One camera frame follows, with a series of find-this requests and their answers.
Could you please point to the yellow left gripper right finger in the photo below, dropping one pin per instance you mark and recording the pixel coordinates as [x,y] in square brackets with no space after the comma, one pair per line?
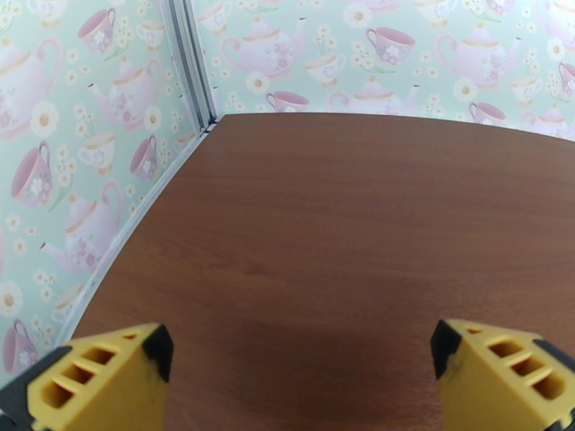
[485,398]

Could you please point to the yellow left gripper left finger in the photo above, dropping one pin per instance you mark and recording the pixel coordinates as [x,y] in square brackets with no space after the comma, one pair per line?
[112,389]

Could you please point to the aluminium frame post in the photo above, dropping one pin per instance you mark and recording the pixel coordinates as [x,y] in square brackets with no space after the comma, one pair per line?
[191,61]

